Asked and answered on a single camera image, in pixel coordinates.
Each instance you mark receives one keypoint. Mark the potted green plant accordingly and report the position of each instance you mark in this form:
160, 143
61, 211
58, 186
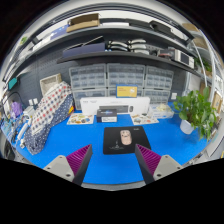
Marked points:
196, 110

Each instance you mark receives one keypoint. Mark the small black blue box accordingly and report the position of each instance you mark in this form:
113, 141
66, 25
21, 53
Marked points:
106, 115

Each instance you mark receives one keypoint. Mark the dark wall shelf unit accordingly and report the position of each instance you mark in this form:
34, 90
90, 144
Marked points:
116, 55

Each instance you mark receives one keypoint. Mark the pink translucent computer mouse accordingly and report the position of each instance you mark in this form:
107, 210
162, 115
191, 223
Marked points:
126, 137

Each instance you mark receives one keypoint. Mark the purple bag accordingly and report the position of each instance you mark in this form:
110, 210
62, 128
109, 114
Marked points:
16, 109

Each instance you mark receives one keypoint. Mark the red blue checked cloth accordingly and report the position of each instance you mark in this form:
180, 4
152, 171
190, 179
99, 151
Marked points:
51, 106

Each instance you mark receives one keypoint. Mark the white tissue box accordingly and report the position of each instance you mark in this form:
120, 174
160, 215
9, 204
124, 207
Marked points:
161, 112

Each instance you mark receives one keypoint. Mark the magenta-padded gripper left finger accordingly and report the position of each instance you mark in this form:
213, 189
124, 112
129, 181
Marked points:
78, 160

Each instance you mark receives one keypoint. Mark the white woven basket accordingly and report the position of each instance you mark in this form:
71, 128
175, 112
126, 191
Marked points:
50, 83

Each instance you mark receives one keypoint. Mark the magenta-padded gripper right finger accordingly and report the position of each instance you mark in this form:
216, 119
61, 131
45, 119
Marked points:
148, 160

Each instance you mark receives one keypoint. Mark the navy polka dot cloth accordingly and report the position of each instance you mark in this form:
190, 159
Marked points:
40, 140

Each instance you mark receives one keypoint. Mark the white keyboard packaging box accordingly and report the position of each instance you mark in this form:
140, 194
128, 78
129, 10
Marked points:
90, 106

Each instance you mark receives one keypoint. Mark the black mouse pad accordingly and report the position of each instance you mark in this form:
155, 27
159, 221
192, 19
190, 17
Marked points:
111, 140

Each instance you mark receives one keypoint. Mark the small colourful sticker sheet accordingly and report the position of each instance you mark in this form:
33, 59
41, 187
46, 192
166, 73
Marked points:
80, 119

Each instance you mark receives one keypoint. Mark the yellow card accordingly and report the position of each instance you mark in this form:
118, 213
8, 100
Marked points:
126, 91

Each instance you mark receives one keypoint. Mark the large colourful sticker sheet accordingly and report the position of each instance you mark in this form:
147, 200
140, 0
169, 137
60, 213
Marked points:
144, 119

